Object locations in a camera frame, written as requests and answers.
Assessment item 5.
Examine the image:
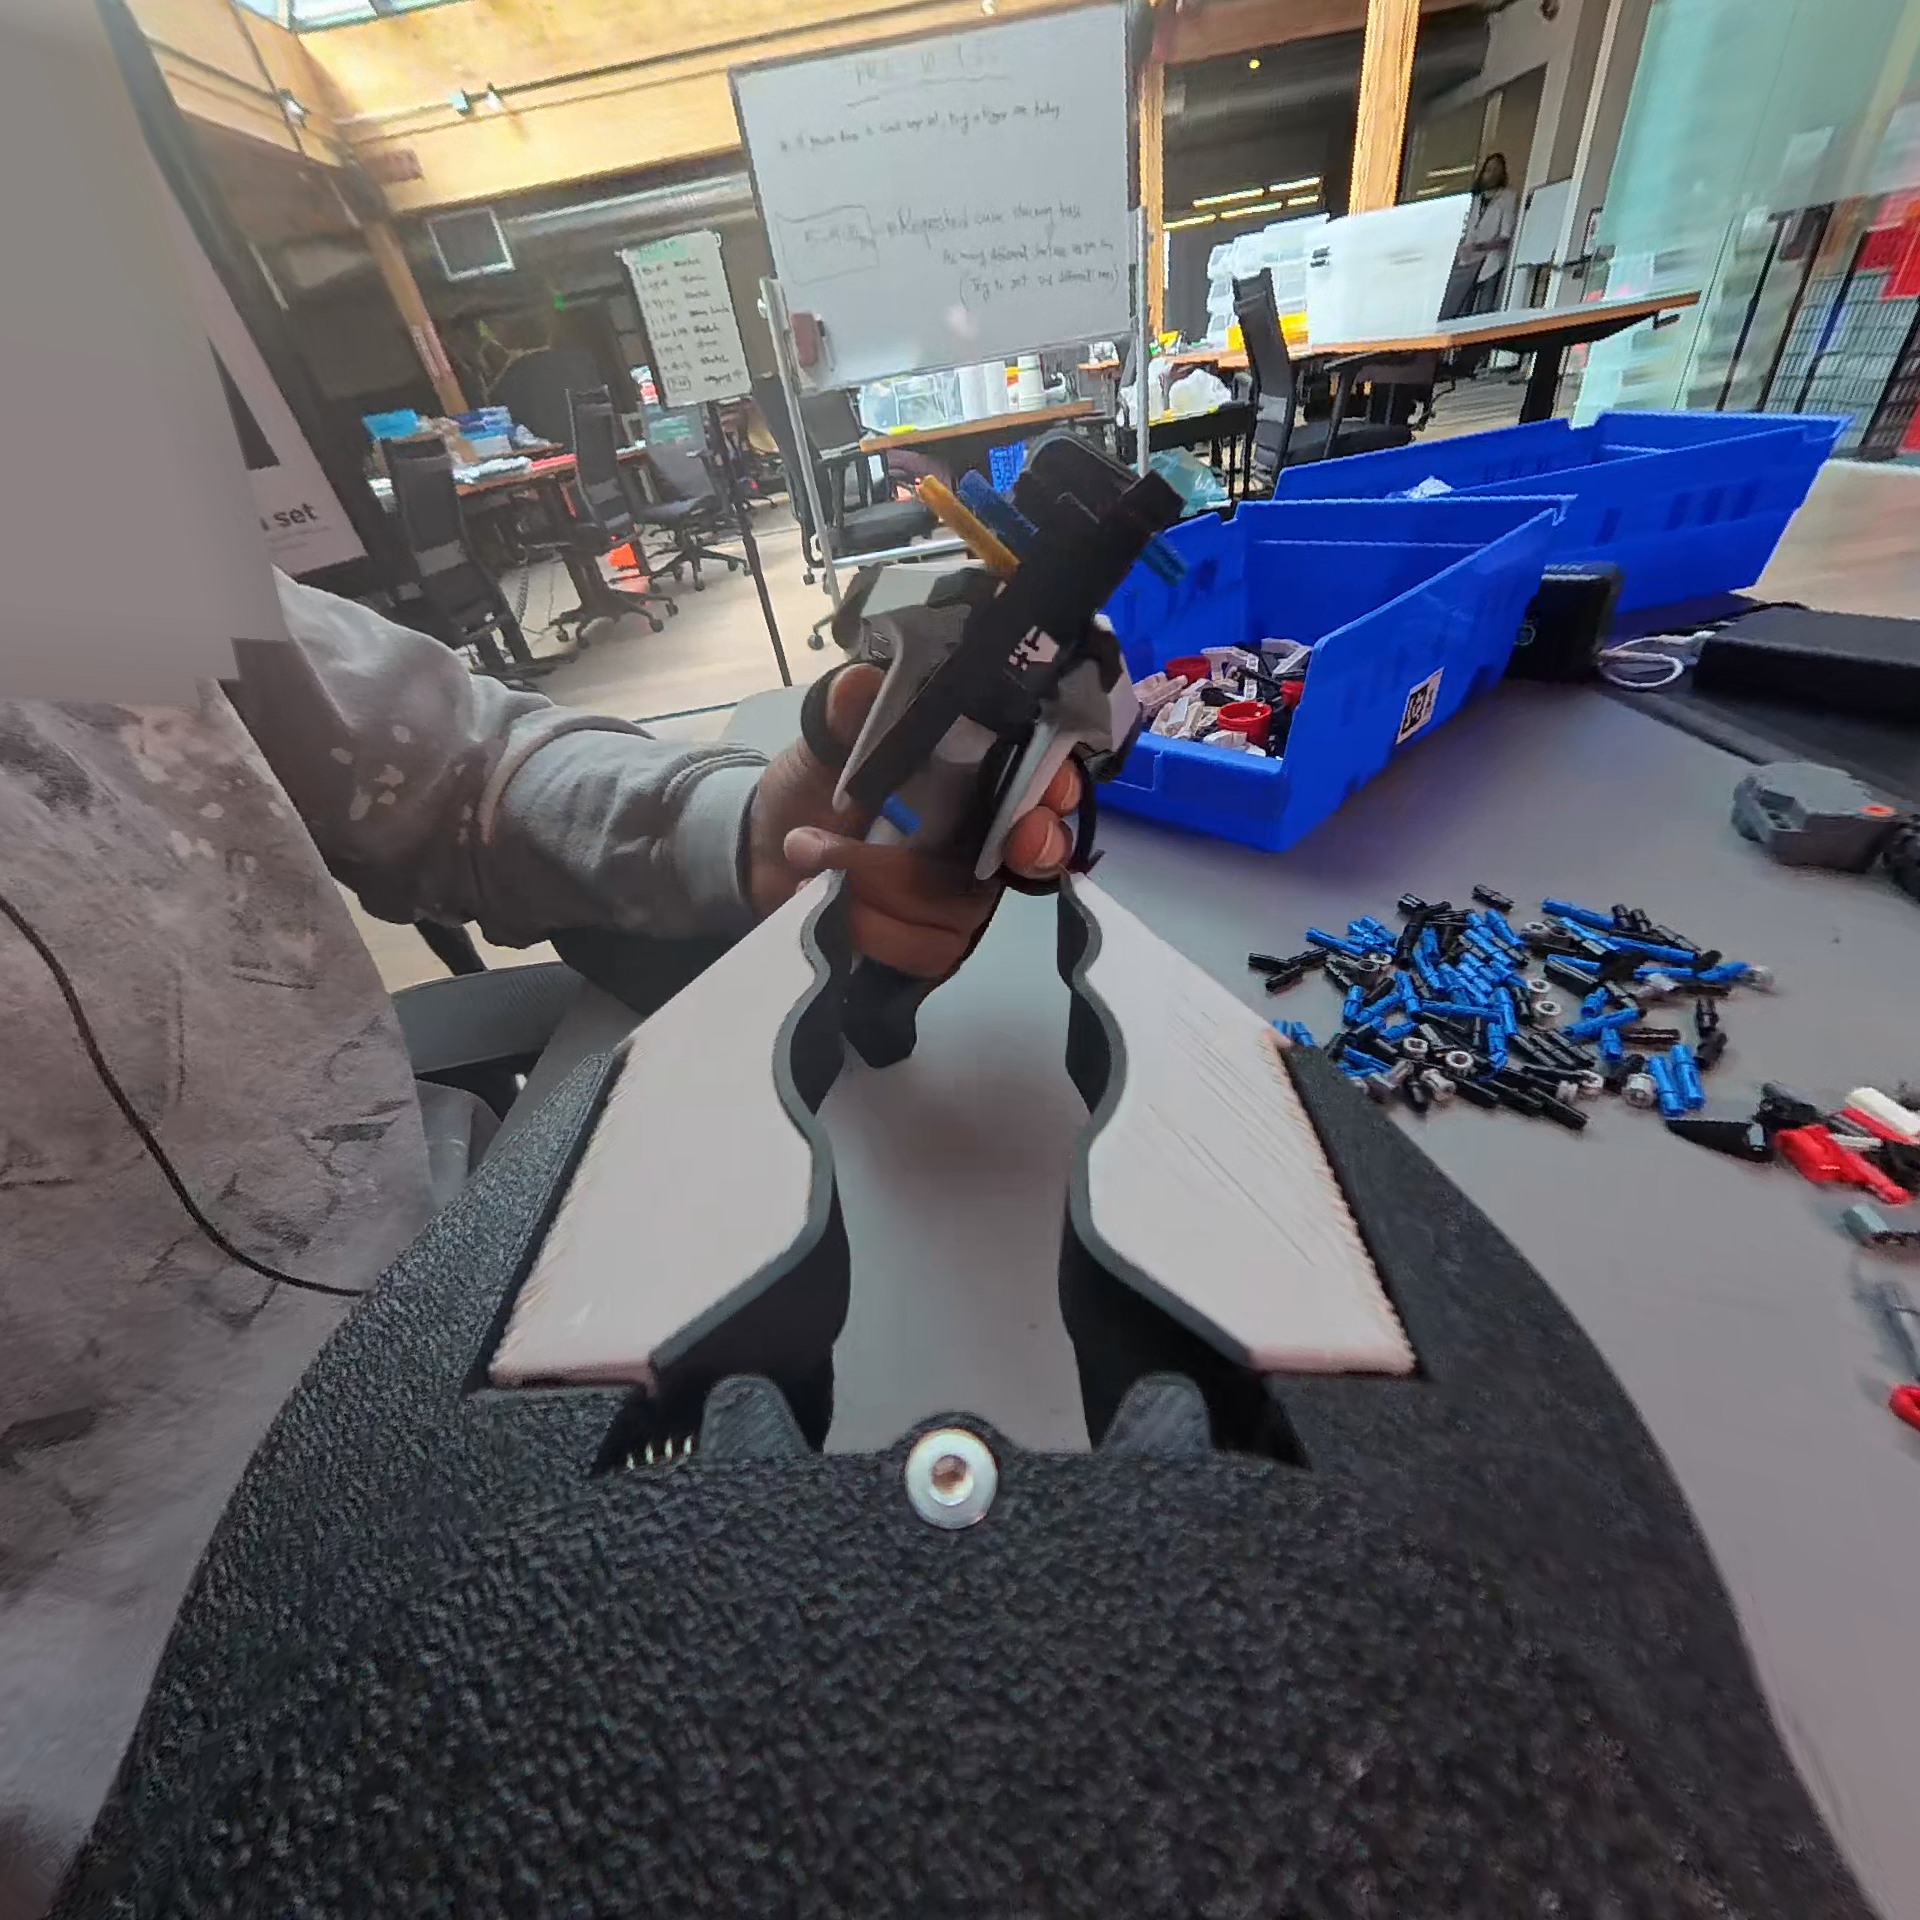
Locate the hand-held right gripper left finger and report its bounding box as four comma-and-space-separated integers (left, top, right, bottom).
488, 870, 849, 1395

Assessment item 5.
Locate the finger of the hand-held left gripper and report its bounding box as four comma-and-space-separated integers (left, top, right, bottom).
974, 656, 1146, 884
828, 562, 981, 815

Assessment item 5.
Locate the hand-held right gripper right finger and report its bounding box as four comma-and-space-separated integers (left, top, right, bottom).
1054, 872, 1418, 1380

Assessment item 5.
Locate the black beam with yellow axle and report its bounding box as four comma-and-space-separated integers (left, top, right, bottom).
918, 435, 1191, 587

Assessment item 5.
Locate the person's left forearm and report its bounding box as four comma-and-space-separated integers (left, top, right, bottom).
227, 571, 773, 947

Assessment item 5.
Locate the grey desk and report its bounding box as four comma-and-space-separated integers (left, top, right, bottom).
481, 600, 1920, 1920

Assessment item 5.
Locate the person's left hand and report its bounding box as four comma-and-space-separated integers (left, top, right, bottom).
748, 663, 1086, 979

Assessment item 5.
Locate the pile of red white bricks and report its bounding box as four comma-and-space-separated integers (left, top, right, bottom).
1132, 637, 1313, 758

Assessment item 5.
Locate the blue plastic parts bin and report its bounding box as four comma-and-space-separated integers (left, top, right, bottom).
1103, 495, 1574, 853
1275, 407, 1853, 633

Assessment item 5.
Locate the black chair armrest pad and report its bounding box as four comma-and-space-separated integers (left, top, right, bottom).
389, 959, 609, 1085

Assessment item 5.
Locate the pile of blue black pins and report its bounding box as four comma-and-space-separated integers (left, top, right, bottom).
1251, 884, 1775, 1130

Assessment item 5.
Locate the black office chair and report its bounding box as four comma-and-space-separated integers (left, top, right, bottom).
1231, 266, 1360, 486
563, 382, 682, 645
376, 433, 559, 681

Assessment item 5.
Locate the small whiteboard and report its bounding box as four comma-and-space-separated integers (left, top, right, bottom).
619, 229, 754, 408

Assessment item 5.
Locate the large whiteboard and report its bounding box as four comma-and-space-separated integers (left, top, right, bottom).
732, 0, 1138, 394

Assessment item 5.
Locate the black power bank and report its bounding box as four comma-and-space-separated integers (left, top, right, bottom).
1519, 559, 1626, 688

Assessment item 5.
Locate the long wooden table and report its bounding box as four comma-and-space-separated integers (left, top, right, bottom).
1291, 287, 1703, 427

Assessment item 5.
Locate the person's grey printed sweatshirt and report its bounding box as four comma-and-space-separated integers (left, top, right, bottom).
0, 683, 497, 1876

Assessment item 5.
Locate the pile of mixed coloured bricks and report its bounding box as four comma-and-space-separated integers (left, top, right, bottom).
1667, 1079, 1920, 1428

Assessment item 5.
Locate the black white marker poster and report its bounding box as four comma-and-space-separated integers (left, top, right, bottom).
150, 195, 369, 578

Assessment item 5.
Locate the grey motor block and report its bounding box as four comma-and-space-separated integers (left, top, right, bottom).
1731, 758, 1910, 876

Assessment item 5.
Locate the flat black case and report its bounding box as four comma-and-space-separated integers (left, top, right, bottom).
1693, 600, 1920, 718

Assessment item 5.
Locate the thin black cable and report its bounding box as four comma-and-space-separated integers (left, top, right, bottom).
0, 891, 369, 1295

